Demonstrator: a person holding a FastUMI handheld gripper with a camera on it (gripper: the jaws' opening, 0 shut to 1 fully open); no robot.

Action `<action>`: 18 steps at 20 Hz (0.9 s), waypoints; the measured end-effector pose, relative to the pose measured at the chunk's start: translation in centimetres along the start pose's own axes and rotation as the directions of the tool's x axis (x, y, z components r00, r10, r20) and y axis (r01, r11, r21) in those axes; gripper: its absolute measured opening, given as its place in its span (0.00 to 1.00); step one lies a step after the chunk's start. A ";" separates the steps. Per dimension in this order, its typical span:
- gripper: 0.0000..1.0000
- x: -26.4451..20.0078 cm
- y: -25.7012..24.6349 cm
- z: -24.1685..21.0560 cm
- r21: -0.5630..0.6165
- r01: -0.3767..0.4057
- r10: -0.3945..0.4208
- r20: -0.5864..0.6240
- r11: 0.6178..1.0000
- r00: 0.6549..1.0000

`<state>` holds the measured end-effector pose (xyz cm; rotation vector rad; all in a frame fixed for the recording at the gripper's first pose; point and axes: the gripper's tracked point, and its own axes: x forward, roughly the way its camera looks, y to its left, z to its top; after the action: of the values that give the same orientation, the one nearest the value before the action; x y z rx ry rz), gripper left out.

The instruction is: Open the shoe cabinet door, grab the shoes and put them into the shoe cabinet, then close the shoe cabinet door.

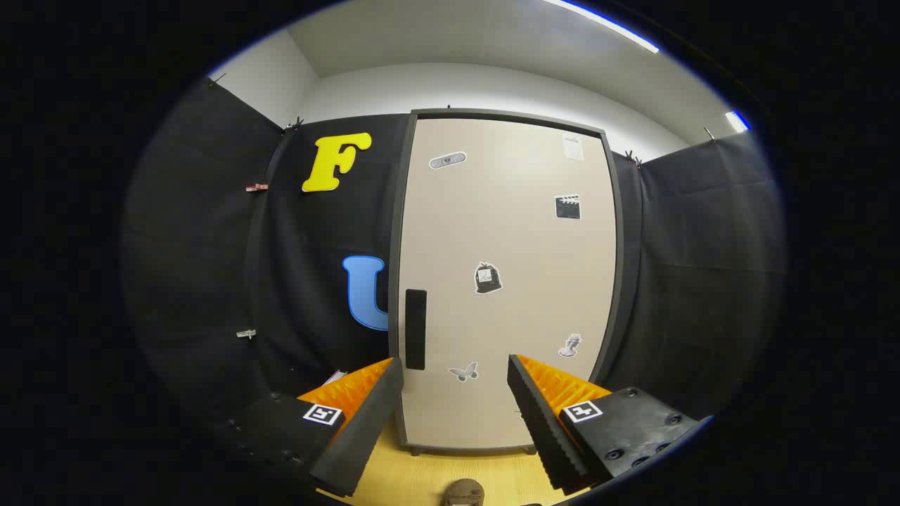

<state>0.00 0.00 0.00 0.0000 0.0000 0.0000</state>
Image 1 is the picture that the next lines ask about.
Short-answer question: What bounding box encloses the grey shoe cabinet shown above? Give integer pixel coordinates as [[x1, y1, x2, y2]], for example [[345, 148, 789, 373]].
[[388, 108, 625, 456]]

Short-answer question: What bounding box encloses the long ceiling light strip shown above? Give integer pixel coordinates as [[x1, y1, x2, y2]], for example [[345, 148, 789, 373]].
[[541, 0, 662, 54]]

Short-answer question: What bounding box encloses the black backdrop cloth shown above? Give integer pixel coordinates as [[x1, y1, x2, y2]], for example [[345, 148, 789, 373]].
[[120, 74, 787, 436]]

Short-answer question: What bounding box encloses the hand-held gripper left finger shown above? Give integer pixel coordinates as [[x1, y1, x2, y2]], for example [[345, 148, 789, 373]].
[[211, 356, 406, 498]]

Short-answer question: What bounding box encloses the brown fuzzy shoe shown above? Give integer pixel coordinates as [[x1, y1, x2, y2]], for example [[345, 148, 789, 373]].
[[440, 479, 486, 506]]

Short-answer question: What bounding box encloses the black door handle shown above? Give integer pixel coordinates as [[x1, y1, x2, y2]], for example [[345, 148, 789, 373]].
[[405, 289, 428, 371]]

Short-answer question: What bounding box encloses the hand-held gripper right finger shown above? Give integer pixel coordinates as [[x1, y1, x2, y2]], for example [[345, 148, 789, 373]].
[[508, 353, 714, 496]]

